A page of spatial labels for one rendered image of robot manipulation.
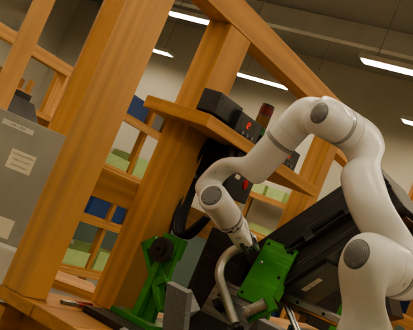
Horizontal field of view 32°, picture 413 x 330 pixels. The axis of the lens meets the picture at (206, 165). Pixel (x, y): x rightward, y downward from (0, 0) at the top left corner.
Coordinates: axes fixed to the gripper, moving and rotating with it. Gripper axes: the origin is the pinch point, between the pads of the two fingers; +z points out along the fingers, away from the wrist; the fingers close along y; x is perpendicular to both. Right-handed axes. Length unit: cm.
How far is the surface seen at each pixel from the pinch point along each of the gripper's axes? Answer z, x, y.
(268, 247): 6.8, -5.0, -0.2
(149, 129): 405, 158, 415
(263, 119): 14, -15, 55
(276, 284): 6.9, -4.4, -13.4
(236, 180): -2.1, -2.4, 22.2
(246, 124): -12.0, -12.2, 34.4
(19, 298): -46, 53, -19
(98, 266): 476, 272, 313
